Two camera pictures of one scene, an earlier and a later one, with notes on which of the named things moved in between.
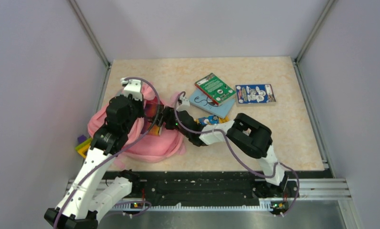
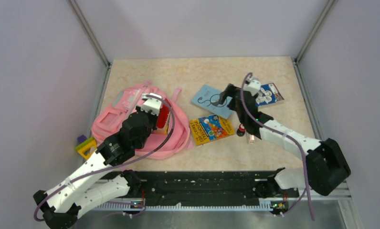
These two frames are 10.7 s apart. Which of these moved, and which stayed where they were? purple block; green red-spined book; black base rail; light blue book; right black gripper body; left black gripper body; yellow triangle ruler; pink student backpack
Moved: left black gripper body; green red-spined book; pink student backpack; right black gripper body
Stayed: yellow triangle ruler; light blue book; black base rail; purple block
